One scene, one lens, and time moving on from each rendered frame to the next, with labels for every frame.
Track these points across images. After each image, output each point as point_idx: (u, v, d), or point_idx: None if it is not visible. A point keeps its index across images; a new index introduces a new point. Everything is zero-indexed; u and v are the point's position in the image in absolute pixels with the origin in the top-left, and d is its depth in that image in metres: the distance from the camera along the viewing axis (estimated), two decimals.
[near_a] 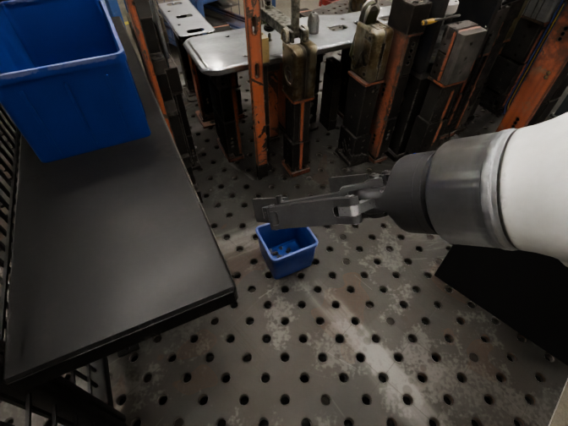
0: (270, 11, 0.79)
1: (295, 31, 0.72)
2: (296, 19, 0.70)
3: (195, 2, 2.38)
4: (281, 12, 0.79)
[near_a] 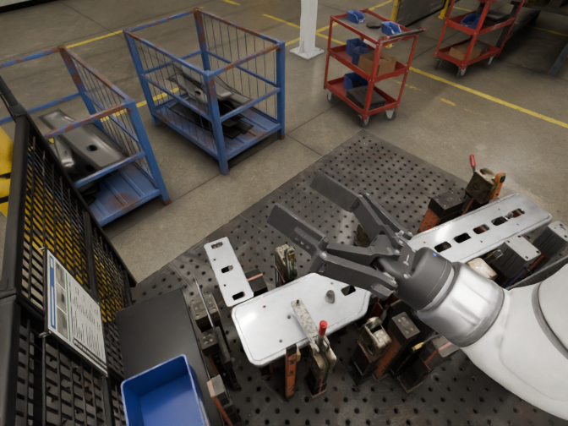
0: (299, 309, 1.05)
1: (319, 346, 0.98)
2: (320, 342, 0.96)
3: (215, 122, 2.64)
4: (307, 310, 1.05)
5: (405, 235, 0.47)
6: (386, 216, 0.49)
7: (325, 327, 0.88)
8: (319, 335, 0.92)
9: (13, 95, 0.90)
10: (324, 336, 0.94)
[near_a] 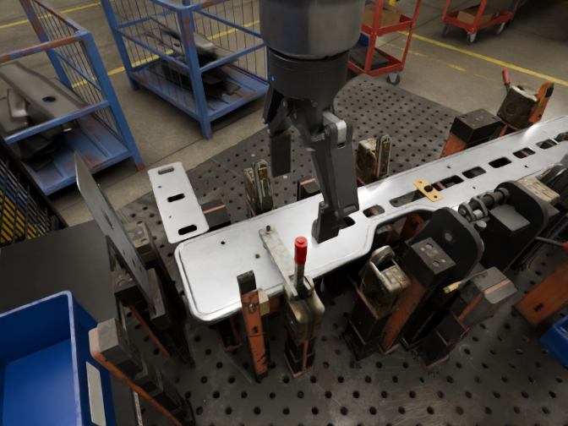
0: (270, 239, 0.70)
1: (298, 289, 0.63)
2: (299, 281, 0.61)
3: (193, 72, 2.29)
4: (281, 241, 0.70)
5: None
6: (270, 102, 0.41)
7: (305, 246, 0.53)
8: (297, 264, 0.57)
9: None
10: (303, 270, 0.59)
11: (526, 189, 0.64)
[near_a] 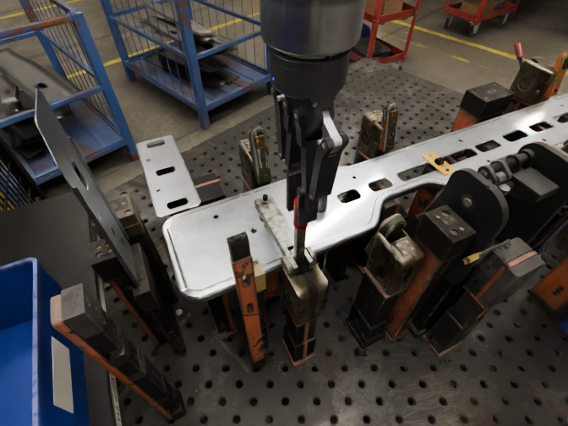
0: (267, 210, 0.63)
1: (299, 261, 0.56)
2: (299, 252, 0.54)
3: (189, 57, 2.22)
4: (280, 210, 0.63)
5: (278, 92, 0.39)
6: (280, 123, 0.41)
7: None
8: (297, 230, 0.50)
9: None
10: (304, 237, 0.52)
11: (554, 150, 0.57)
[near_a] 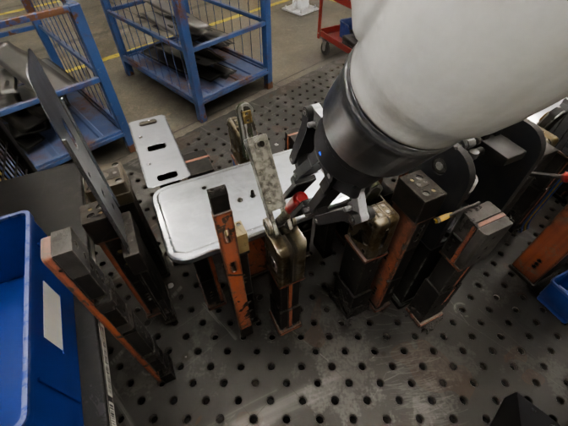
0: (259, 157, 0.57)
1: (281, 225, 0.59)
2: (283, 221, 0.57)
3: (186, 50, 2.25)
4: (273, 161, 0.57)
5: (309, 117, 0.34)
6: (302, 143, 0.37)
7: None
8: (287, 213, 0.52)
9: None
10: None
11: None
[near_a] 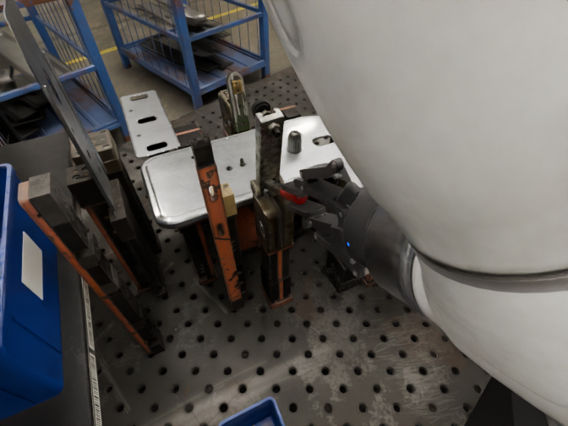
0: (269, 139, 0.49)
1: (268, 188, 0.59)
2: (273, 190, 0.57)
3: (182, 40, 2.25)
4: (281, 142, 0.51)
5: (337, 172, 0.32)
6: (320, 178, 0.36)
7: (303, 203, 0.47)
8: (281, 194, 0.51)
9: None
10: None
11: None
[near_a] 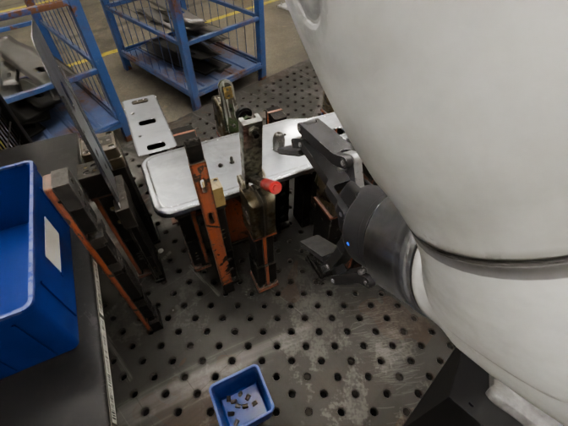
0: (250, 139, 0.58)
1: (252, 182, 0.68)
2: (256, 183, 0.66)
3: (181, 44, 2.34)
4: (261, 142, 0.60)
5: (344, 167, 0.31)
6: (321, 154, 0.33)
7: (278, 193, 0.56)
8: (261, 187, 0.61)
9: None
10: None
11: None
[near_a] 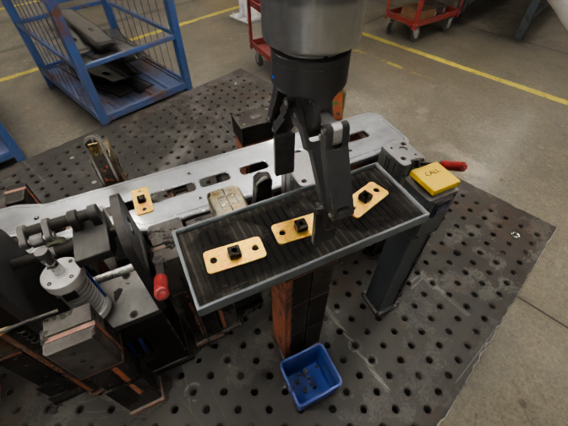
0: None
1: None
2: None
3: (76, 68, 2.15)
4: None
5: None
6: (275, 101, 0.42)
7: None
8: None
9: None
10: None
11: (116, 205, 0.50)
